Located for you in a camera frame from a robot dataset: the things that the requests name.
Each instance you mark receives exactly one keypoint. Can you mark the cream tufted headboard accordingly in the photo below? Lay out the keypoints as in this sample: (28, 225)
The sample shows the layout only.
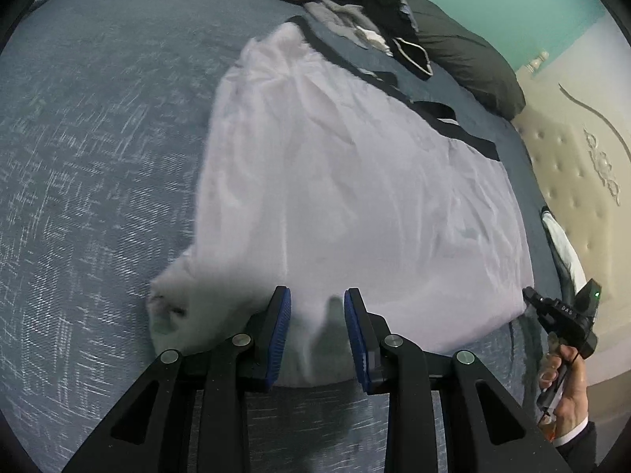
(581, 182)

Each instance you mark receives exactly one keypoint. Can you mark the person's right hand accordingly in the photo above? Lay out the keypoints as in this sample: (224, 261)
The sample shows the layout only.
(567, 394)

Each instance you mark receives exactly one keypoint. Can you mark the person's right forearm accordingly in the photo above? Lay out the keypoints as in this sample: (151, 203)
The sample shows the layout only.
(577, 448)

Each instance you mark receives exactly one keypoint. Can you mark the grey jacket black collar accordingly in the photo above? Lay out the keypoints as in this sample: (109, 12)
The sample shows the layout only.
(345, 182)

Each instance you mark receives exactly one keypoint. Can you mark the grey garment white lining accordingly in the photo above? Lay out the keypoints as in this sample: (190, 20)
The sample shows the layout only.
(340, 19)

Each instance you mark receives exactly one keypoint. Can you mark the folded white garment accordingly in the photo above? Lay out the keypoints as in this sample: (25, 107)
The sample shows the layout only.
(567, 251)

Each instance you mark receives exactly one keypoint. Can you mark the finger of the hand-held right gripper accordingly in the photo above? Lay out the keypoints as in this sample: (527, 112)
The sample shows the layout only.
(540, 305)

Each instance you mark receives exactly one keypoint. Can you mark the dark grey pillow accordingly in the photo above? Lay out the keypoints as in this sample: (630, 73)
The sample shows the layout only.
(468, 59)

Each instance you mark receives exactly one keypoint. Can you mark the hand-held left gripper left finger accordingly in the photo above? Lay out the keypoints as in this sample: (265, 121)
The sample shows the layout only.
(278, 337)

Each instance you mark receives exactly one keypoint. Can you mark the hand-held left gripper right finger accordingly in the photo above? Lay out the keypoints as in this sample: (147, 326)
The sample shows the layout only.
(355, 342)

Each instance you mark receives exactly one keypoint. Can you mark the blue patterned bed cover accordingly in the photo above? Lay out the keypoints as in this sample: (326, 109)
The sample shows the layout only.
(98, 108)

